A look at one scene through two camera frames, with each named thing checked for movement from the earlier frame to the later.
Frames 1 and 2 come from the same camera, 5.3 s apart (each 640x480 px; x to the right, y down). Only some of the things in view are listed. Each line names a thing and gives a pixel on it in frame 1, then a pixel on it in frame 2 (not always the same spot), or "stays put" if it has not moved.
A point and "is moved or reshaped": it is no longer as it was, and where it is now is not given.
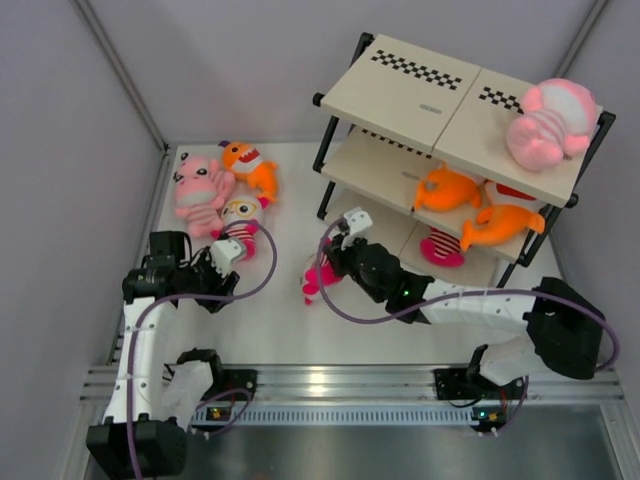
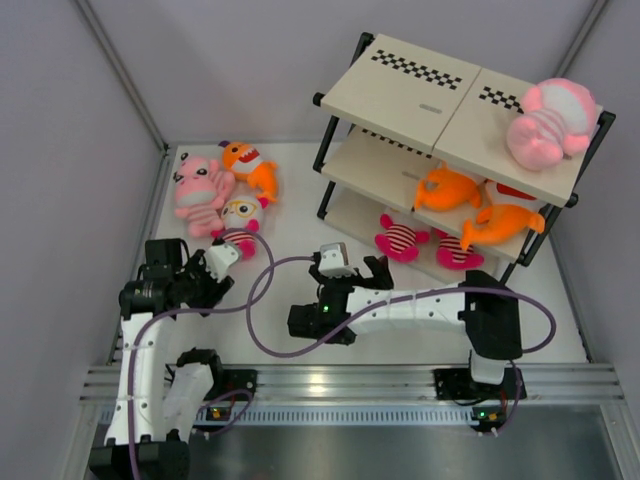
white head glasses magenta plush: [241, 208] stays put
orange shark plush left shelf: [447, 190] stays put
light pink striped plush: [200, 190] stays put
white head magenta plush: [309, 274] is moved or reshaped
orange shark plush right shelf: [496, 223] stays put
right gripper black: [339, 255] -> [379, 266]
